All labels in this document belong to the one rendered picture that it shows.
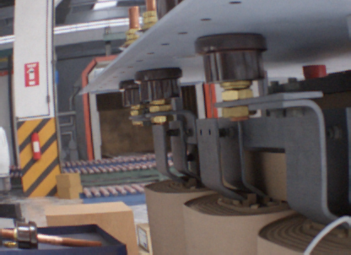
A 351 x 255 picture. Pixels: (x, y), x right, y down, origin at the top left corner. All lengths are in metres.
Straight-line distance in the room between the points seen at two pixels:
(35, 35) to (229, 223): 10.61
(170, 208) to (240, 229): 0.47
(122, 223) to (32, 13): 9.51
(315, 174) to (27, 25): 10.98
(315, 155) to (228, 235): 0.37
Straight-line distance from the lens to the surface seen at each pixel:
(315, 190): 0.71
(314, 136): 0.70
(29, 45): 11.49
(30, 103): 11.38
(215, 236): 1.06
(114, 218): 2.32
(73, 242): 1.75
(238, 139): 1.12
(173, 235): 1.47
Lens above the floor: 1.24
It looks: 1 degrees down
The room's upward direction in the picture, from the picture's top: 5 degrees counter-clockwise
